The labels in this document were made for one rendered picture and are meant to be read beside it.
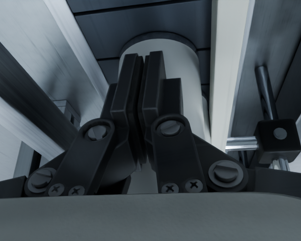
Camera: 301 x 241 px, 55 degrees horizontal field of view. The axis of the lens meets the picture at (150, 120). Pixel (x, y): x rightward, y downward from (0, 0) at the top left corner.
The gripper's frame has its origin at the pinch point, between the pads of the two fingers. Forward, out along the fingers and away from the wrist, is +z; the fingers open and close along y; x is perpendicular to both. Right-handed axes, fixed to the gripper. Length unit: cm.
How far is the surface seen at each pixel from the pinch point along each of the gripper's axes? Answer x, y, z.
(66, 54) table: -4.2, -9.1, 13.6
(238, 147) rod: -11.2, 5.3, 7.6
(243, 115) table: -17.3, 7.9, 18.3
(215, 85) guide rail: -1.8, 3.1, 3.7
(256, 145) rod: -11.1, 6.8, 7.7
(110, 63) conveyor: -2.1, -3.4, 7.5
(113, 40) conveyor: -0.2, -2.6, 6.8
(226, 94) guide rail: -2.8, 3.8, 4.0
